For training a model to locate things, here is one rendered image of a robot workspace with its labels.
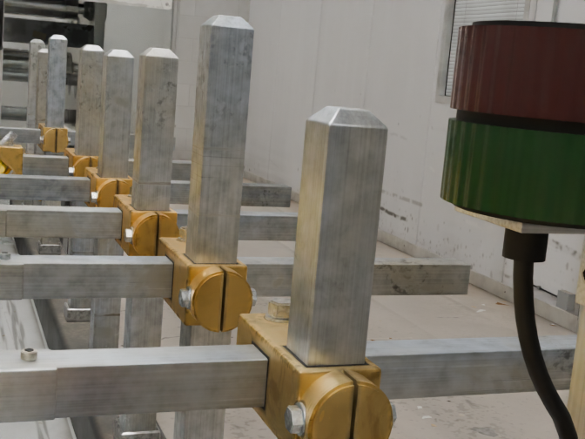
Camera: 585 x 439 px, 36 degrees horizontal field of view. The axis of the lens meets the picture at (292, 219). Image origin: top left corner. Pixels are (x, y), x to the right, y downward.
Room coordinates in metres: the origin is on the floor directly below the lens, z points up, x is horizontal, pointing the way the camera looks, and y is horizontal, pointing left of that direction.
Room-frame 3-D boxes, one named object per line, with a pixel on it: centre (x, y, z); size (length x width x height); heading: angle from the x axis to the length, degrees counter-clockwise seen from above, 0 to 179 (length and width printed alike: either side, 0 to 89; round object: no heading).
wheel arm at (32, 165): (1.50, 0.27, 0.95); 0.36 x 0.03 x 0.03; 111
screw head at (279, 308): (0.57, 0.00, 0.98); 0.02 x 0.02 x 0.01
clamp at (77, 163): (1.45, 0.34, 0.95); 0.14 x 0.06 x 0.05; 21
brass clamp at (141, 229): (0.99, 0.16, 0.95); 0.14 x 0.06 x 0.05; 21
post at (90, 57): (1.43, 0.33, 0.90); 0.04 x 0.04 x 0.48; 21
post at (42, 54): (2.13, 0.60, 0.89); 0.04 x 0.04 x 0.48; 21
